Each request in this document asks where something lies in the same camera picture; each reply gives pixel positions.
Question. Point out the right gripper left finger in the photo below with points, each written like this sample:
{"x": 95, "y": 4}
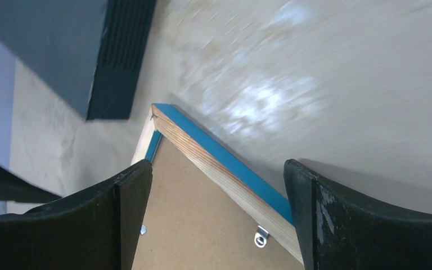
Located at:
{"x": 95, "y": 228}

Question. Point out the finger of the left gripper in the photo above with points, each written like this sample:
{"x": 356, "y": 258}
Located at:
{"x": 14, "y": 188}

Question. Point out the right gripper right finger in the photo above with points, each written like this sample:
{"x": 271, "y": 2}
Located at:
{"x": 340, "y": 228}

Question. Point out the blue wooden picture frame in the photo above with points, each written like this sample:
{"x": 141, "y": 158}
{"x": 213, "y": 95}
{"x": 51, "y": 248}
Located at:
{"x": 262, "y": 202}

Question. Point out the brown cardboard backing board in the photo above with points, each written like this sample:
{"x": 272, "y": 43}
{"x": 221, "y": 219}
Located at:
{"x": 193, "y": 224}

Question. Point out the dark flat box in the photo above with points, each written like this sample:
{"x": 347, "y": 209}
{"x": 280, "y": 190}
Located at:
{"x": 89, "y": 53}

